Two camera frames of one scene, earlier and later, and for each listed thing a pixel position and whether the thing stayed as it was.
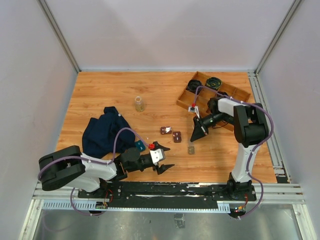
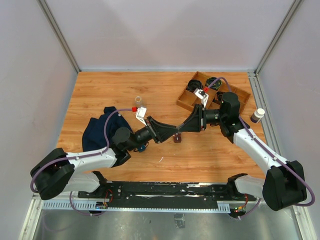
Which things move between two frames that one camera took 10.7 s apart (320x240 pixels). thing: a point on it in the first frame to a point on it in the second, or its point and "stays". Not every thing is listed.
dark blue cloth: (99, 134) stays
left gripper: (163, 168) to (165, 131)
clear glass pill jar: (139, 105) stays
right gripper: (200, 130) to (196, 120)
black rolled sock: (193, 84) stays
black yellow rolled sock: (213, 82) stays
